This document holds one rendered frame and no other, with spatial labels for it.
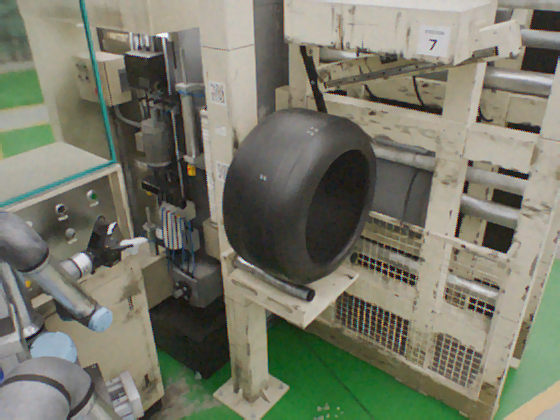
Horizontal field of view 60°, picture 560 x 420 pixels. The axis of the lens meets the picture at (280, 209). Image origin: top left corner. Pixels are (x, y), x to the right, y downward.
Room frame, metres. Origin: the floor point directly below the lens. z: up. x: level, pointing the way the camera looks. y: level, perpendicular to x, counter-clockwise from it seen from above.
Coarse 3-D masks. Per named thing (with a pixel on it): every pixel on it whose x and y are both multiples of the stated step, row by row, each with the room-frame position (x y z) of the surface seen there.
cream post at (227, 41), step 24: (216, 0) 1.60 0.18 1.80; (240, 0) 1.63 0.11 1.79; (216, 24) 1.60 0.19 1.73; (240, 24) 1.62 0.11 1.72; (216, 48) 1.61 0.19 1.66; (240, 48) 1.62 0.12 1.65; (216, 72) 1.61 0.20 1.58; (240, 72) 1.61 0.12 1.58; (240, 96) 1.61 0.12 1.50; (216, 120) 1.62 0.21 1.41; (240, 120) 1.60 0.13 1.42; (216, 144) 1.63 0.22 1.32; (216, 168) 1.64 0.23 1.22; (216, 192) 1.64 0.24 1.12; (240, 312) 1.59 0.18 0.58; (264, 312) 1.66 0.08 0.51; (240, 336) 1.60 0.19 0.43; (264, 336) 1.66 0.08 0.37; (240, 360) 1.61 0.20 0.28; (264, 360) 1.65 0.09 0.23; (240, 384) 1.62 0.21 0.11; (264, 384) 1.65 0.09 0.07
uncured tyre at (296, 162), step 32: (256, 128) 1.46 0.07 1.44; (288, 128) 1.42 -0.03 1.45; (320, 128) 1.39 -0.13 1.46; (352, 128) 1.48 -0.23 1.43; (256, 160) 1.35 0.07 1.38; (288, 160) 1.30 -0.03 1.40; (320, 160) 1.31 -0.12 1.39; (352, 160) 1.68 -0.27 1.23; (224, 192) 1.36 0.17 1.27; (256, 192) 1.28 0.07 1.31; (288, 192) 1.24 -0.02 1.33; (320, 192) 1.74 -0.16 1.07; (352, 192) 1.67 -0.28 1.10; (224, 224) 1.34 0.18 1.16; (256, 224) 1.25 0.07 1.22; (288, 224) 1.21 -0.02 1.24; (320, 224) 1.65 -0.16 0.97; (352, 224) 1.59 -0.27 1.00; (256, 256) 1.27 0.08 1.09; (288, 256) 1.21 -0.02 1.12; (320, 256) 1.51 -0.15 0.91
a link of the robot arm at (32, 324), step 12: (0, 264) 1.09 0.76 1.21; (0, 276) 1.08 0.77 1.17; (12, 276) 1.10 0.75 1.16; (12, 288) 1.09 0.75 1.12; (24, 288) 1.12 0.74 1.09; (12, 300) 1.08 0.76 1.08; (24, 300) 1.11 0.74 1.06; (24, 312) 1.10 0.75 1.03; (24, 324) 1.09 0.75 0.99; (36, 324) 1.11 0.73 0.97; (24, 336) 1.07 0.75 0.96; (36, 336) 1.09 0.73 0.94
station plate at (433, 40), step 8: (424, 32) 1.45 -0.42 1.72; (432, 32) 1.43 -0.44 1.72; (440, 32) 1.42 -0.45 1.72; (448, 32) 1.40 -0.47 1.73; (424, 40) 1.44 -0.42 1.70; (432, 40) 1.43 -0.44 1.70; (440, 40) 1.41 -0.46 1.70; (448, 40) 1.40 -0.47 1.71; (424, 48) 1.44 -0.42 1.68; (432, 48) 1.43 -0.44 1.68; (440, 48) 1.41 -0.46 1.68; (440, 56) 1.41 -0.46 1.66
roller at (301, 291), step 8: (240, 264) 1.48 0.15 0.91; (248, 264) 1.46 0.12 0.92; (248, 272) 1.45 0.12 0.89; (256, 272) 1.43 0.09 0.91; (264, 272) 1.41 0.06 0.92; (272, 280) 1.38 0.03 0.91; (280, 280) 1.36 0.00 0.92; (280, 288) 1.36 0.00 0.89; (288, 288) 1.33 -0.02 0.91; (296, 288) 1.32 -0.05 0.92; (304, 288) 1.31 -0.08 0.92; (296, 296) 1.31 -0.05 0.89; (304, 296) 1.29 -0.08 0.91; (312, 296) 1.30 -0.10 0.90
